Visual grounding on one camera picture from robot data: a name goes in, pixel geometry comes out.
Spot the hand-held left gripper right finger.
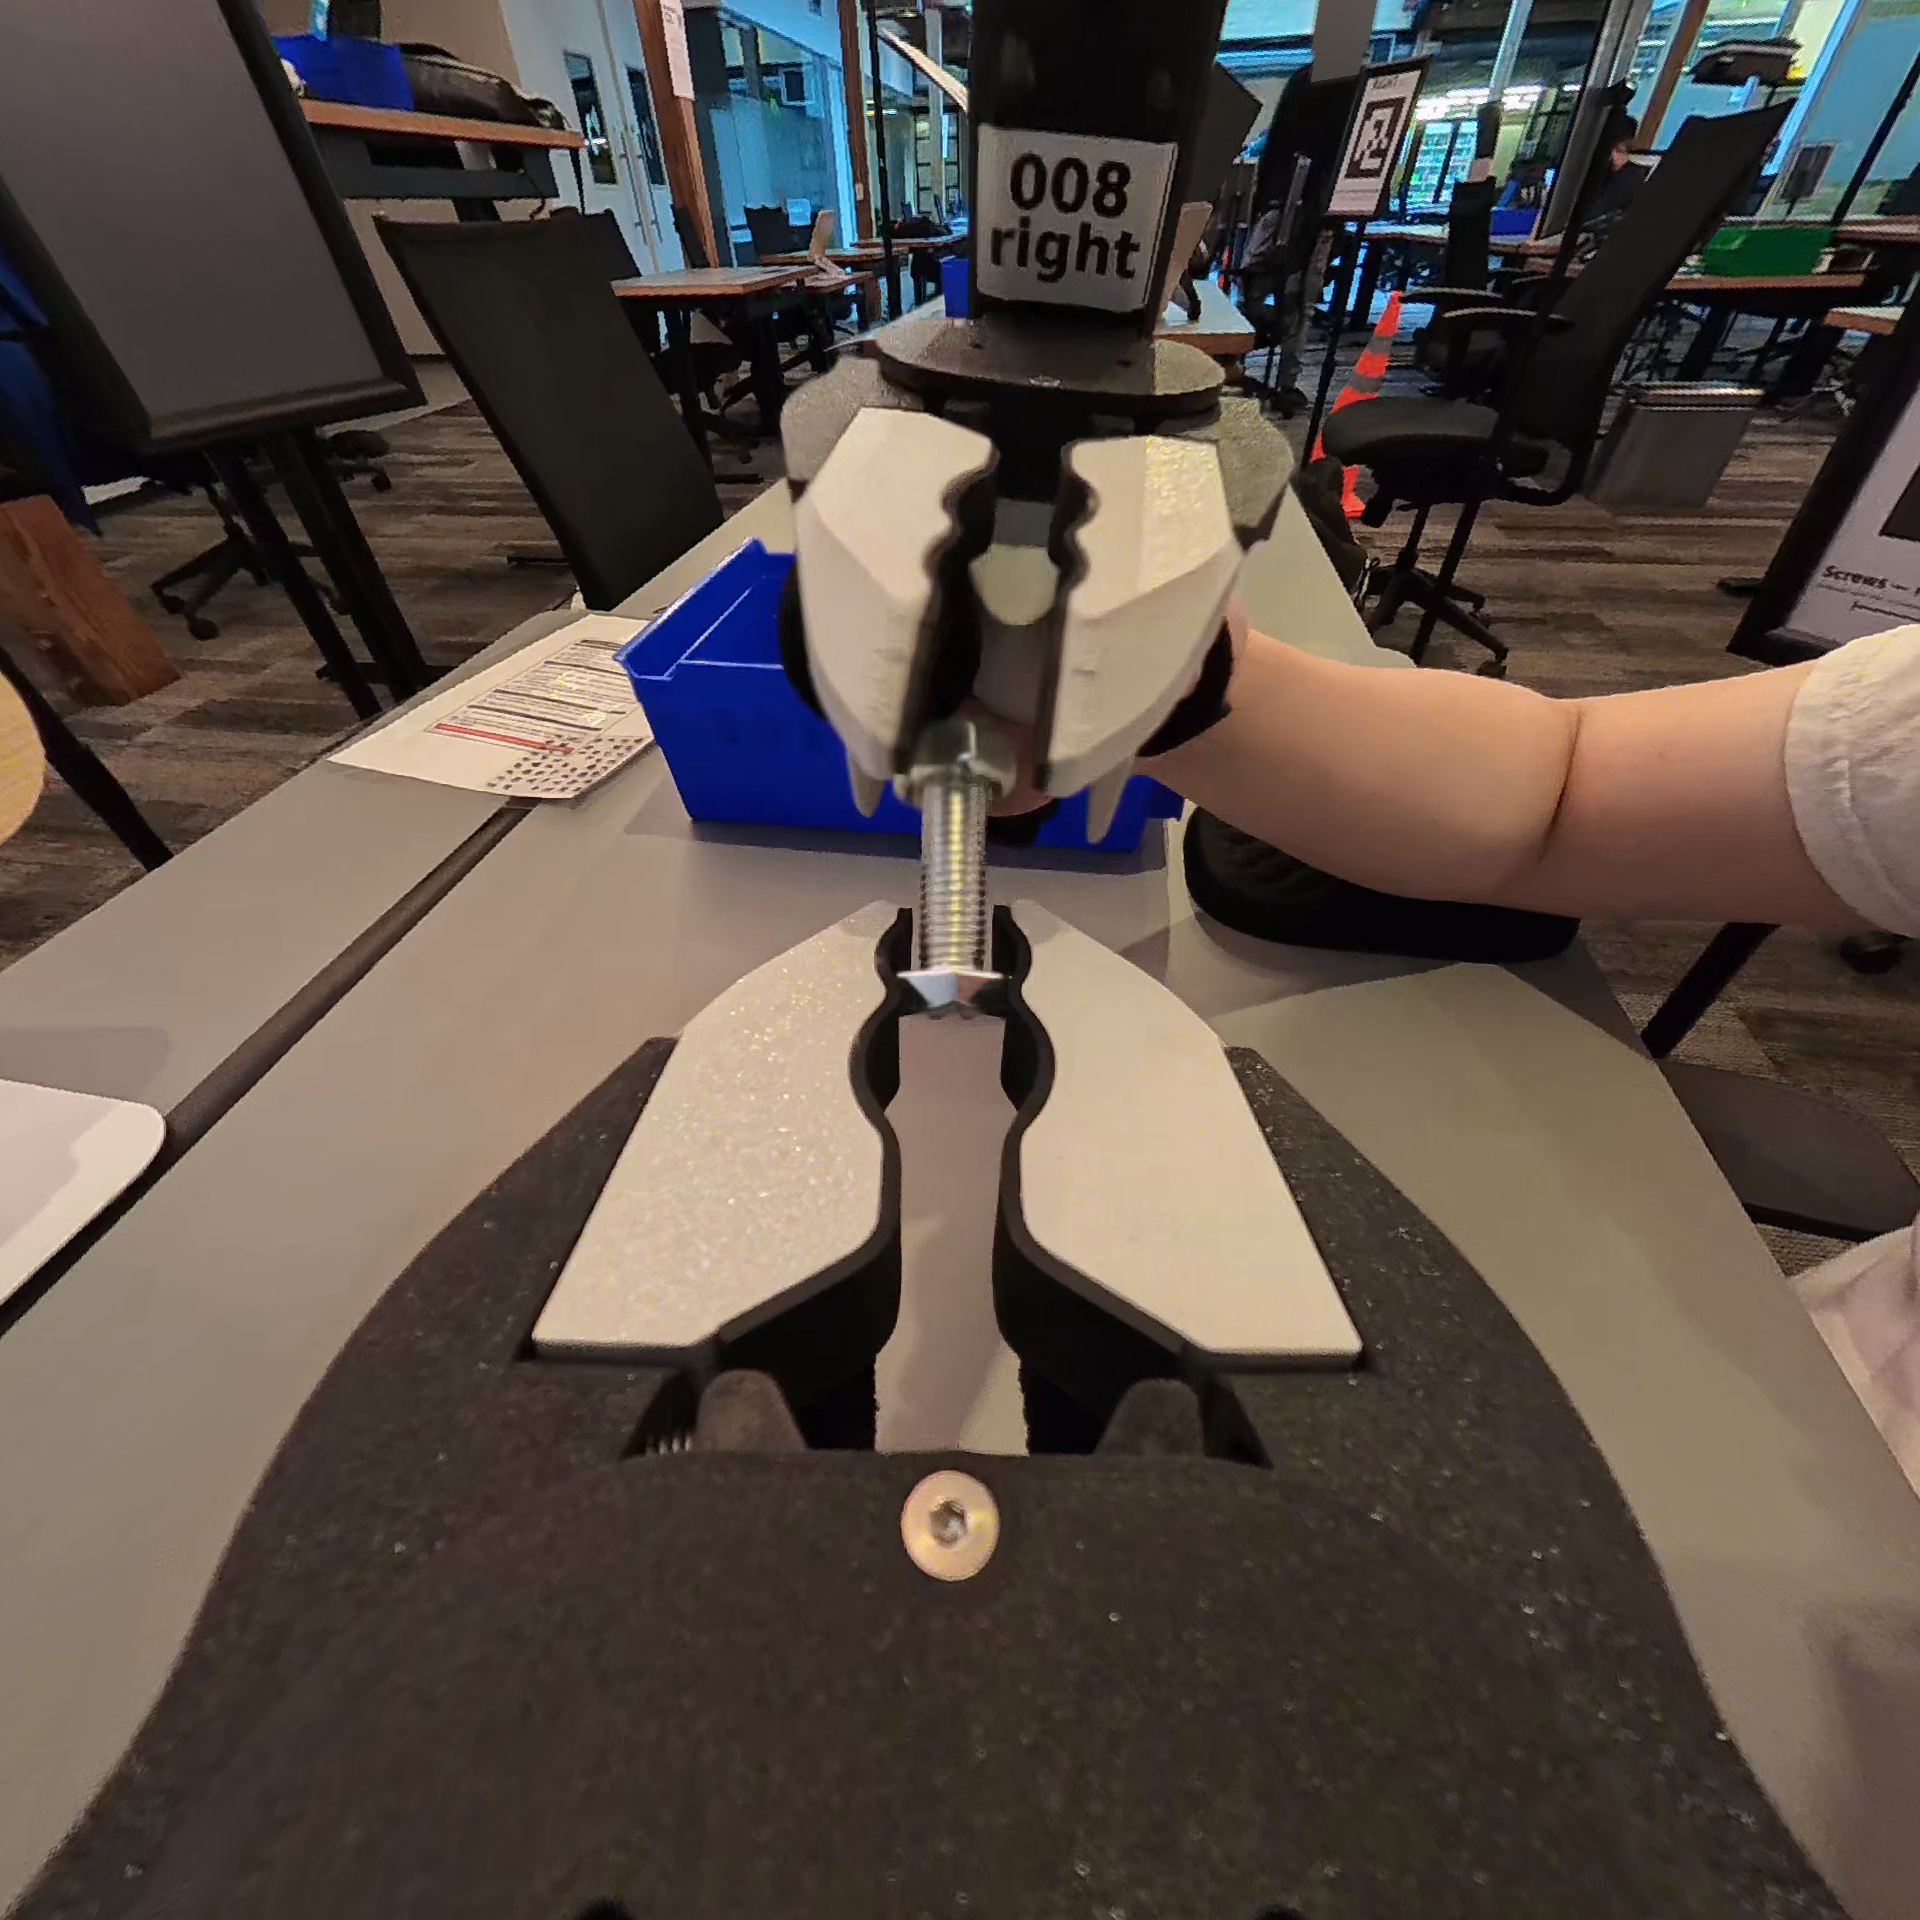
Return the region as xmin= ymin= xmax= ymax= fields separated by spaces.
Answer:
xmin=991 ymin=901 xmax=1366 ymax=1453

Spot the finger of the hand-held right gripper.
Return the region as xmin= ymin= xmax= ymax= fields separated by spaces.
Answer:
xmin=790 ymin=407 xmax=999 ymax=823
xmin=1042 ymin=435 xmax=1243 ymax=845

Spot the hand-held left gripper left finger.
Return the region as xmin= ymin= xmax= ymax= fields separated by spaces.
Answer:
xmin=532 ymin=903 xmax=904 ymax=1453

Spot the large steel bolt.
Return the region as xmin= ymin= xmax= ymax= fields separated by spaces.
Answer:
xmin=891 ymin=717 xmax=995 ymax=977

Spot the blue plastic bin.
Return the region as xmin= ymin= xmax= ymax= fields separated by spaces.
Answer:
xmin=620 ymin=538 xmax=1187 ymax=856

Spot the orange traffic cone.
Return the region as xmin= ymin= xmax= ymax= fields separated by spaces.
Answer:
xmin=1307 ymin=288 xmax=1406 ymax=519

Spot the black white marker poster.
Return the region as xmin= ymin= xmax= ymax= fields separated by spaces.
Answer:
xmin=1323 ymin=57 xmax=1431 ymax=221
xmin=1639 ymin=292 xmax=1920 ymax=1063

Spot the black mesh office chair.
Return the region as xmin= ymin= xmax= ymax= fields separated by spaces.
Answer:
xmin=1319 ymin=96 xmax=1794 ymax=677

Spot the wooden top table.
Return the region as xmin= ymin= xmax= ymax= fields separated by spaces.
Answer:
xmin=299 ymin=96 xmax=587 ymax=203
xmin=613 ymin=264 xmax=840 ymax=452

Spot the black panel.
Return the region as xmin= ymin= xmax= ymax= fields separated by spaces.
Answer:
xmin=375 ymin=210 xmax=728 ymax=608

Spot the laminated printed instruction sheet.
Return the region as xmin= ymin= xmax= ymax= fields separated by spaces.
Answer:
xmin=333 ymin=613 xmax=656 ymax=808

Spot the grey metal bin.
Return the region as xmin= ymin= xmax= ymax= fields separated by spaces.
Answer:
xmin=1581 ymin=383 xmax=1765 ymax=512

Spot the black bag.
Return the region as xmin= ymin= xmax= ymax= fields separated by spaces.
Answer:
xmin=398 ymin=45 xmax=572 ymax=128

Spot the wooden board document stand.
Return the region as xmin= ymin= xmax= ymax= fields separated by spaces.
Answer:
xmin=0 ymin=667 xmax=167 ymax=1311

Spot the green storage box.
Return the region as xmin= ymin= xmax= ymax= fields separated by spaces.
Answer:
xmin=1702 ymin=221 xmax=1839 ymax=280

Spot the blue storage box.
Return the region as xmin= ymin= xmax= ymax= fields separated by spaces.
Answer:
xmin=274 ymin=31 xmax=413 ymax=109

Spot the black framed display board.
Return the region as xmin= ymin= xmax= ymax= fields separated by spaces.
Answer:
xmin=0 ymin=0 xmax=436 ymax=723

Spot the wooden post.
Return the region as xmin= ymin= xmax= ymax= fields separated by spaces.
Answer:
xmin=632 ymin=0 xmax=724 ymax=273
xmin=0 ymin=496 xmax=182 ymax=706

